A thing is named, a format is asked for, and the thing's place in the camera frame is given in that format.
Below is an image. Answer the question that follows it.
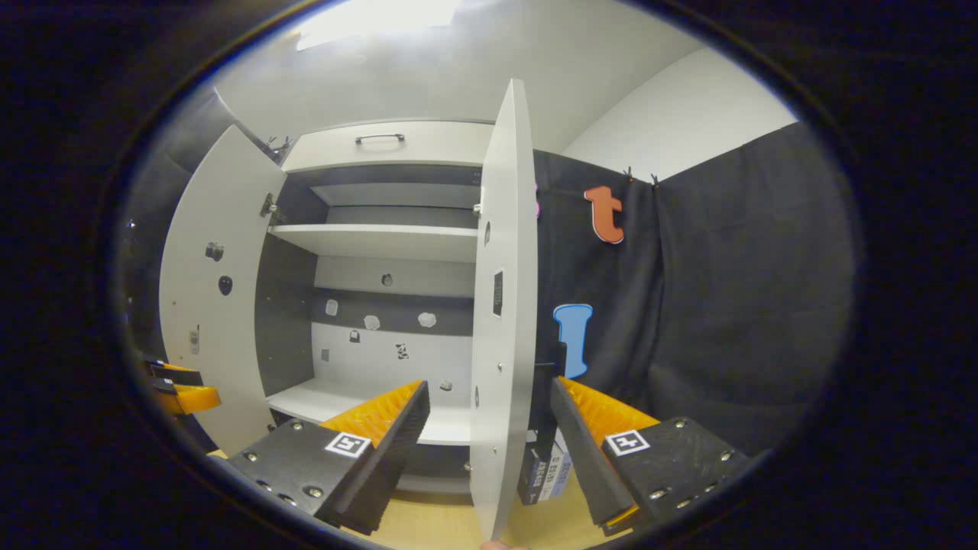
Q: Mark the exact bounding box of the white cabinet drawer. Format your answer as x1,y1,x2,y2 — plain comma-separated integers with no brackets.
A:
281,121,497,173

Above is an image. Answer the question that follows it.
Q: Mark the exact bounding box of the white cabinet shelf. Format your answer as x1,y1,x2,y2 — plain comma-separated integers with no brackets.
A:
267,224,480,264

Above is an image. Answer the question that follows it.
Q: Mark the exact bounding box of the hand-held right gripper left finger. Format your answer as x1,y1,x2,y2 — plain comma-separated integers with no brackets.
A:
228,380,432,537

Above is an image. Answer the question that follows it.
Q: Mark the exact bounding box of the white and grey cabinet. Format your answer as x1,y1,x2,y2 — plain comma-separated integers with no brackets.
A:
254,118,536,497

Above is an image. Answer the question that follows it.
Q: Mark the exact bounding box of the white cabinet door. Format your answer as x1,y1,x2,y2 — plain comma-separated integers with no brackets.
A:
468,78,539,542
158,125,289,458

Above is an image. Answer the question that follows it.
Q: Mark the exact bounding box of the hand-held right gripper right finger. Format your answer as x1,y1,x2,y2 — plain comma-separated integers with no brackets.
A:
549,376,753,537

